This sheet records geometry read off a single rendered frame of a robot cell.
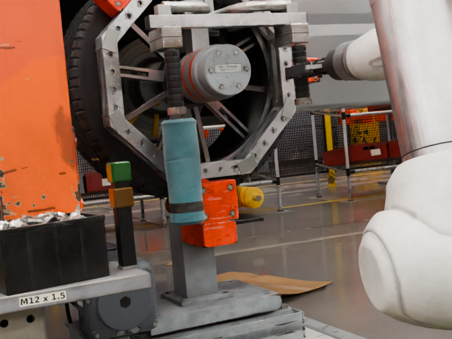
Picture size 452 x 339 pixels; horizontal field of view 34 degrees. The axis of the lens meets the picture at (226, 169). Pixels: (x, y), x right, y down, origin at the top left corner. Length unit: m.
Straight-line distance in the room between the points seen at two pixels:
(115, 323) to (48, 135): 0.50
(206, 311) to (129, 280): 0.69
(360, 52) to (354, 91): 0.95
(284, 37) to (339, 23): 0.65
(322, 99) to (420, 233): 1.61
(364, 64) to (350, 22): 0.98
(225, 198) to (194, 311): 0.32
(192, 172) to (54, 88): 0.43
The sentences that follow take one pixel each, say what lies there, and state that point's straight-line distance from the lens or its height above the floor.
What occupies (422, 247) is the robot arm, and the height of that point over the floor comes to 0.55.
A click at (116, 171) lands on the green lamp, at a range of 1.46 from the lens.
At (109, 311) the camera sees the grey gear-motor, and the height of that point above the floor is 0.30.
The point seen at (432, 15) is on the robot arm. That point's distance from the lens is 1.00.
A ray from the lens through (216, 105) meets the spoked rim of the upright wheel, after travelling 2.12.
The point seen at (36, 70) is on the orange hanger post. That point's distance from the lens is 1.59.
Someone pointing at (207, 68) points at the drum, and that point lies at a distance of 1.84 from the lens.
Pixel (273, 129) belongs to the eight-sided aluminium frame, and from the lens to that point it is 2.09.
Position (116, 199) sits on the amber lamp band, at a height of 0.59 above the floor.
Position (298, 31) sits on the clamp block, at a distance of 1.89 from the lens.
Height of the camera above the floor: 0.70
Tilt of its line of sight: 3 degrees down
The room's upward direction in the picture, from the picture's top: 5 degrees counter-clockwise
